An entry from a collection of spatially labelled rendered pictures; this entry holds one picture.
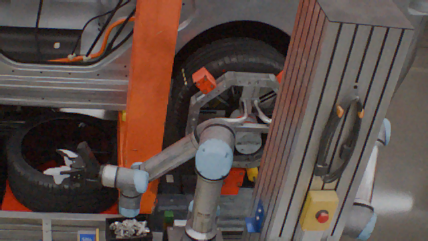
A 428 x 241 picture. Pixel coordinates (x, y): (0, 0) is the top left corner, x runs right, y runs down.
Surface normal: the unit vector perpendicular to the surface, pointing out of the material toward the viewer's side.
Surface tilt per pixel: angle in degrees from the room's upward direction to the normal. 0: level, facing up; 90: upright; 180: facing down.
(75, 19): 54
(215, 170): 83
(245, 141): 90
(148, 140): 90
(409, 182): 0
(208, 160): 83
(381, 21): 0
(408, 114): 0
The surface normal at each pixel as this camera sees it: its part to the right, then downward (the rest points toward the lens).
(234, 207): 0.15, -0.80
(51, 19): 0.20, 0.02
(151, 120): 0.14, 0.60
